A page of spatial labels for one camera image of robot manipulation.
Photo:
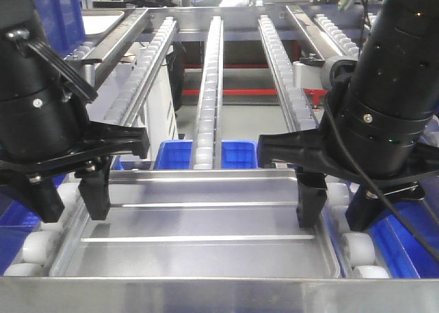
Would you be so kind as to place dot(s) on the far left roller track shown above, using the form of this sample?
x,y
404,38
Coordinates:
x,y
81,52

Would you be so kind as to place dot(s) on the red metal floor frame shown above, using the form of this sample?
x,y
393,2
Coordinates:
x,y
247,77

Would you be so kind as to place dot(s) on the ribbed silver metal tray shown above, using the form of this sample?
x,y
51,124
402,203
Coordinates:
x,y
192,223

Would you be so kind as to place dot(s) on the white tray far left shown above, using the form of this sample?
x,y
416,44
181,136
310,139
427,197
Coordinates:
x,y
97,22

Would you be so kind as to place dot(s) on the steel divider rail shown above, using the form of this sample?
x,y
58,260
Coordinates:
x,y
311,39
98,64

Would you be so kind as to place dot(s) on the far right roller track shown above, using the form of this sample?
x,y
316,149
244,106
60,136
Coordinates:
x,y
342,41

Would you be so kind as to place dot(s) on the blue bin upper left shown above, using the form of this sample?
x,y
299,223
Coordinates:
x,y
63,24

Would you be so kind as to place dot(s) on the steel divider rail right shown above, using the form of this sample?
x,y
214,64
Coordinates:
x,y
311,39

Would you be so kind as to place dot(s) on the blue bin lower left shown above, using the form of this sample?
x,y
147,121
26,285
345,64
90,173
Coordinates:
x,y
17,221

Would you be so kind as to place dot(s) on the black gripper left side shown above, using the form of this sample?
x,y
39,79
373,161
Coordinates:
x,y
99,142

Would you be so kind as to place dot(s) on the blue bin lower right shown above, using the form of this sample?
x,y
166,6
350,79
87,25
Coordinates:
x,y
401,252

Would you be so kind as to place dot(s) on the small blue bin below centre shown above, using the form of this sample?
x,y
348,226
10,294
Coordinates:
x,y
176,154

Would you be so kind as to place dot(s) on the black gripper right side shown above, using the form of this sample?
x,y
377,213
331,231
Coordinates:
x,y
384,163

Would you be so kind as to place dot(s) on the steel divider rail left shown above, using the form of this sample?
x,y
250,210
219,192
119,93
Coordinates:
x,y
98,64

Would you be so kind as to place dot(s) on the steel front shelf bar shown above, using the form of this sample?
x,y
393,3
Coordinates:
x,y
87,294

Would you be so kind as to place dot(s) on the middle white roller track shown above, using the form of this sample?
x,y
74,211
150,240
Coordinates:
x,y
206,152

